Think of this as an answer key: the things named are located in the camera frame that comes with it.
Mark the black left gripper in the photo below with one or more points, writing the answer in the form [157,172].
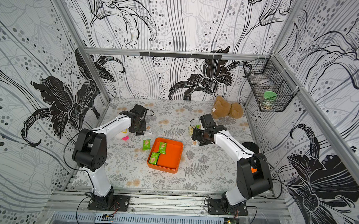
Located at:
[142,129]

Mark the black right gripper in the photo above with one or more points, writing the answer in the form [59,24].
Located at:
[199,137]

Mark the yellow cookie packet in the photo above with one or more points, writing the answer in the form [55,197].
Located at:
[190,131]

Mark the green cookie packet hidden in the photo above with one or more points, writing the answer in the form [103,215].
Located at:
[146,145]

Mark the orange storage box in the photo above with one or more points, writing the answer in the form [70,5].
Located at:
[170,161]

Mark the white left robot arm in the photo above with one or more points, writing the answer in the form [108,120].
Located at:
[90,151]

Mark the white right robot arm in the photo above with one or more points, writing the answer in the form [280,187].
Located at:
[253,173]

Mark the pink white plush toy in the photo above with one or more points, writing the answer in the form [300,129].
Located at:
[124,135]

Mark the brown teddy bear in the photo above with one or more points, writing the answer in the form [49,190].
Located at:
[223,108]

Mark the floral table mat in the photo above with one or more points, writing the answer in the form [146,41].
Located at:
[201,168]

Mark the black round disc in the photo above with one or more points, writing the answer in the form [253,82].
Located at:
[252,147]

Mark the striped orange toy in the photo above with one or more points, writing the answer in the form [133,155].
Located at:
[253,170]

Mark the green lid cup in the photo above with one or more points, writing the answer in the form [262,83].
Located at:
[269,98]

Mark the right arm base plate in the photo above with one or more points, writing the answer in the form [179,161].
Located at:
[221,207]

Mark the black wall bar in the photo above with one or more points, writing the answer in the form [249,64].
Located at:
[180,55]

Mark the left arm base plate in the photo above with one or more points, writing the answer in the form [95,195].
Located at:
[109,203]

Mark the black wire basket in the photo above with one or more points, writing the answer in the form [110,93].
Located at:
[267,74]

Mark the white cable duct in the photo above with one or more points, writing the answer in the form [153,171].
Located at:
[103,218]

